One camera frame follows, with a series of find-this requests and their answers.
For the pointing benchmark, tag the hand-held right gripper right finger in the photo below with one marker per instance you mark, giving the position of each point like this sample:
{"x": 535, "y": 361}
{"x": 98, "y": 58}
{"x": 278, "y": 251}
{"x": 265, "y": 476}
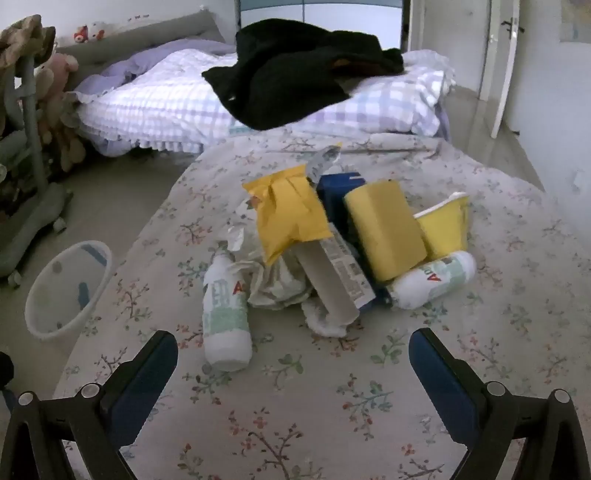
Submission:
{"x": 443, "y": 387}

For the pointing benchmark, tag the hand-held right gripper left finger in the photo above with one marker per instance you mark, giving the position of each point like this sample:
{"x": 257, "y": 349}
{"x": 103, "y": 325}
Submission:
{"x": 143, "y": 392}

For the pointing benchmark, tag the white cloth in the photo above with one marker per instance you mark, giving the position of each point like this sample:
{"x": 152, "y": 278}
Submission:
{"x": 323, "y": 323}

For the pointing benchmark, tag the white plastic waste basket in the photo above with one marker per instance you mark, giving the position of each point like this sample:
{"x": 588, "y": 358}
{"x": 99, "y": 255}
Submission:
{"x": 46, "y": 295}

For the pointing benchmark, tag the torn blue printed carton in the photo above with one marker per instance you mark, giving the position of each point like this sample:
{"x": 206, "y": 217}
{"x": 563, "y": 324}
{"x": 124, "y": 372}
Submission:
{"x": 348, "y": 270}

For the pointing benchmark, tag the yellow snack bag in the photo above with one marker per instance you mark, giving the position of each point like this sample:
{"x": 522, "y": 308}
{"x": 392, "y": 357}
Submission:
{"x": 286, "y": 212}
{"x": 441, "y": 230}

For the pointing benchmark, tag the yellow sponge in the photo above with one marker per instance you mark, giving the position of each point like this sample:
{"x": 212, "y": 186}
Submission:
{"x": 383, "y": 230}

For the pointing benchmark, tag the blue box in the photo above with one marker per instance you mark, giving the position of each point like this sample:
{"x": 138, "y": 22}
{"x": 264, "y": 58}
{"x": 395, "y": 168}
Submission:
{"x": 334, "y": 198}

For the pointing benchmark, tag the white plastic bottle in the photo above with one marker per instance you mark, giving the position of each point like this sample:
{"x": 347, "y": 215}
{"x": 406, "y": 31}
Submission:
{"x": 226, "y": 323}
{"x": 429, "y": 281}

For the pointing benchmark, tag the floral bed sheet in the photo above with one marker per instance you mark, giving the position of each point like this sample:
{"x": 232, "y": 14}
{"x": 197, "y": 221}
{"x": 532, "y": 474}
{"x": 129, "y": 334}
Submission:
{"x": 323, "y": 406}

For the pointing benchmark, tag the grey open cardboard box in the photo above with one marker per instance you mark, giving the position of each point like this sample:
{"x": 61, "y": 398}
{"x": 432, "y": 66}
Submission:
{"x": 323, "y": 281}

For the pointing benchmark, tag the crumpled white printed wrapper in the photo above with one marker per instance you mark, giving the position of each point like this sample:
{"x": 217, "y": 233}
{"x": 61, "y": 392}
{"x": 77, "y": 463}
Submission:
{"x": 277, "y": 284}

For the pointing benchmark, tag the silver foil wrapper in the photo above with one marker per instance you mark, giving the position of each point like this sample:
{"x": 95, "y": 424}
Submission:
{"x": 323, "y": 159}

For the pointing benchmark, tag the brown plush toy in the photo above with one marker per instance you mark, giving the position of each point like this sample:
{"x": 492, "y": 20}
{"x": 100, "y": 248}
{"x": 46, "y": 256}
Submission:
{"x": 60, "y": 134}
{"x": 23, "y": 37}

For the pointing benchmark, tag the grey rolling stand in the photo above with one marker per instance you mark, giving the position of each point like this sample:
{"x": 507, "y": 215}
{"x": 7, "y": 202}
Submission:
{"x": 30, "y": 138}

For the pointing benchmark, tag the white door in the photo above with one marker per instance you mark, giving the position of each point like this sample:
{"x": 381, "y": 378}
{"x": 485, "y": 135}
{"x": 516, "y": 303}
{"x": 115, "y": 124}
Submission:
{"x": 505, "y": 69}

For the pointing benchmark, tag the lavender pillow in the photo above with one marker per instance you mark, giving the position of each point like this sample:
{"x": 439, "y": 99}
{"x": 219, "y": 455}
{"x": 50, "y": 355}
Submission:
{"x": 138, "y": 62}

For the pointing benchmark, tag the pink plush toy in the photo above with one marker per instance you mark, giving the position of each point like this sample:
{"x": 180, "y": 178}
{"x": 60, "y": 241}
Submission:
{"x": 62, "y": 69}

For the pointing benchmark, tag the black garment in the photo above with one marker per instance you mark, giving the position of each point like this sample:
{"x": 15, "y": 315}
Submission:
{"x": 286, "y": 78}

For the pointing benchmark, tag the grey bed headboard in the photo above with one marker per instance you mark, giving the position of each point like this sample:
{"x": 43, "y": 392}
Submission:
{"x": 161, "y": 30}

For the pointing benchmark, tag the red and white plush toy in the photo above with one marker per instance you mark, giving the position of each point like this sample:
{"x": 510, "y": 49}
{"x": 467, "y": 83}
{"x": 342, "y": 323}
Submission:
{"x": 82, "y": 34}

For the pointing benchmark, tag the map wall poster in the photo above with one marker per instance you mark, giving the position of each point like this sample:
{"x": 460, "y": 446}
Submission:
{"x": 577, "y": 21}

